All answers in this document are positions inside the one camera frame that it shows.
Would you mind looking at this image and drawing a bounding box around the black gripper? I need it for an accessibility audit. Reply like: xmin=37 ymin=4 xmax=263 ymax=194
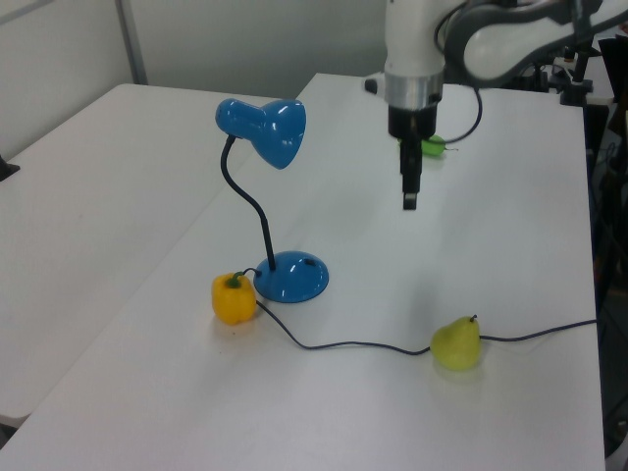
xmin=388 ymin=101 xmax=439 ymax=211

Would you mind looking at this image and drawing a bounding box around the blue gooseneck desk lamp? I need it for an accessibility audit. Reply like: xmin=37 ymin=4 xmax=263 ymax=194
xmin=215 ymin=97 xmax=331 ymax=304

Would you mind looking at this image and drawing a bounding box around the green toy cucumber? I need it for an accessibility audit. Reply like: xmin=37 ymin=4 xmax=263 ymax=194
xmin=395 ymin=134 xmax=461 ymax=159

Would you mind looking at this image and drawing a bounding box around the yellow-green toy pear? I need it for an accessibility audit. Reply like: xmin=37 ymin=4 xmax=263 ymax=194
xmin=430 ymin=313 xmax=482 ymax=373

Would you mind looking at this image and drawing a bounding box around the yellow toy bell pepper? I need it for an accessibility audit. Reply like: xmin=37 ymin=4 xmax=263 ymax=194
xmin=210 ymin=271 xmax=258 ymax=327

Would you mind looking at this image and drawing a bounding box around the white side table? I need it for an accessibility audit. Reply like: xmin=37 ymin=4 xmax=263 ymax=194
xmin=0 ymin=81 xmax=318 ymax=428

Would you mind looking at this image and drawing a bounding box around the black pole with table clamp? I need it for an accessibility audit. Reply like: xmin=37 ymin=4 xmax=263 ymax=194
xmin=0 ymin=153 xmax=22 ymax=182

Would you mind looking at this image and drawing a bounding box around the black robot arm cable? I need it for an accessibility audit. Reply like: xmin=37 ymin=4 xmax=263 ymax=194
xmin=434 ymin=0 xmax=485 ymax=144

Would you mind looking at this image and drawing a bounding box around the black lamp power cable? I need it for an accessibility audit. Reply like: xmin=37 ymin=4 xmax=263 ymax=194
xmin=242 ymin=267 xmax=599 ymax=356

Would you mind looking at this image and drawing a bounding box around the black camera stand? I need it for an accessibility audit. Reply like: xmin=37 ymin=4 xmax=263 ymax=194
xmin=558 ymin=0 xmax=598 ymax=107

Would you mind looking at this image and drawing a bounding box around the grey metal frame post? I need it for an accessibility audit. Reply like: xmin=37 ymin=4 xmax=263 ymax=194
xmin=116 ymin=0 xmax=149 ymax=85

